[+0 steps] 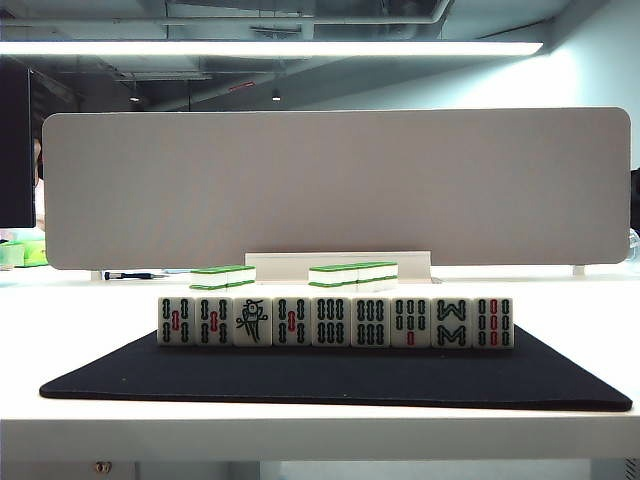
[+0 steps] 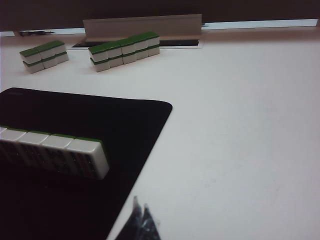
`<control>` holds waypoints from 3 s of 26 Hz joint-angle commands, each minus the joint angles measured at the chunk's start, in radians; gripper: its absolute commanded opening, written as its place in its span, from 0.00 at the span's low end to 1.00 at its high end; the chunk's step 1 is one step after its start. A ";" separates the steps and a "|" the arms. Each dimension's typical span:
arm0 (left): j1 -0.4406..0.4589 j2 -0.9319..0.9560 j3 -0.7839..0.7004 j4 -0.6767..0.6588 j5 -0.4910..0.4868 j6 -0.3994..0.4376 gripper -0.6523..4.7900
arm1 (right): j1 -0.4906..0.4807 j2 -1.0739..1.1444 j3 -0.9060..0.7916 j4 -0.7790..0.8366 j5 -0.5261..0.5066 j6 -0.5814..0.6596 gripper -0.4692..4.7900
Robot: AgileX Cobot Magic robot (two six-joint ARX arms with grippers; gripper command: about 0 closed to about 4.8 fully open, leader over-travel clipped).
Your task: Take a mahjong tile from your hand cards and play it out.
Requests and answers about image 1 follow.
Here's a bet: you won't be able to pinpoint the bird one bamboo mahjong tile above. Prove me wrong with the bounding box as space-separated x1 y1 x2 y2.
232 296 274 348

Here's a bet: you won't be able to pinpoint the five bamboo mahjong tile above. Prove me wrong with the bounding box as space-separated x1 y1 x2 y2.
272 296 313 348
195 296 235 348
157 296 197 348

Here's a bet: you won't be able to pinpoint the six bamboo mahjong tile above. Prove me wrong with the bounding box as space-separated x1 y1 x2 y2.
350 297 392 349
310 296 352 348

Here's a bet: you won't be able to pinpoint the seven bamboo mahjong tile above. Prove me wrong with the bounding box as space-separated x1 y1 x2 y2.
390 297 432 349

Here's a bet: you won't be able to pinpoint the eight bamboo mahjong tile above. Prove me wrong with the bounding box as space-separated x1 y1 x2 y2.
430 297 474 350

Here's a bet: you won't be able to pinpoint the nine bamboo mahjong tile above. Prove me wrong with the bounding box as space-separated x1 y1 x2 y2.
471 297 515 350

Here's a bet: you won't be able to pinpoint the white divider stand base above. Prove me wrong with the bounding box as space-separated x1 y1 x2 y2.
244 250 433 282

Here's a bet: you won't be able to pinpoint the grey desk divider panel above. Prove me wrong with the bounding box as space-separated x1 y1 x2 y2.
41 106 631 272

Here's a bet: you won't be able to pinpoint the black desk mat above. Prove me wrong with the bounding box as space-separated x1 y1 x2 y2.
38 319 634 413

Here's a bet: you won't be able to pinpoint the long white ceiling light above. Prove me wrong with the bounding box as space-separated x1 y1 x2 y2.
0 40 544 58

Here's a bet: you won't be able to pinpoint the green plastic boxes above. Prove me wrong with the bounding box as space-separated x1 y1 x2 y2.
0 239 47 270

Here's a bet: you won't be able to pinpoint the black monitor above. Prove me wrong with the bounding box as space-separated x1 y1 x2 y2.
0 63 37 230

